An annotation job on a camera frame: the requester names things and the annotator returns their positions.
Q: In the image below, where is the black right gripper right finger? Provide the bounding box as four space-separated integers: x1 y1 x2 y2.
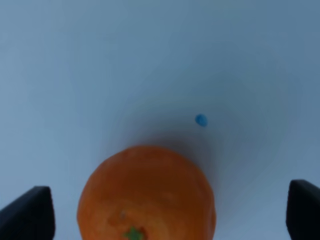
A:
285 179 320 240

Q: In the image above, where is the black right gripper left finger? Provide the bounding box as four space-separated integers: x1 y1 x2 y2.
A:
0 186 55 240

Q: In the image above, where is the small blue dot sticker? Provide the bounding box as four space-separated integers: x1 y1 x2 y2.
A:
194 114 208 127

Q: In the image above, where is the orange tangerine fruit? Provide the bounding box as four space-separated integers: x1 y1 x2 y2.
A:
77 146 216 240

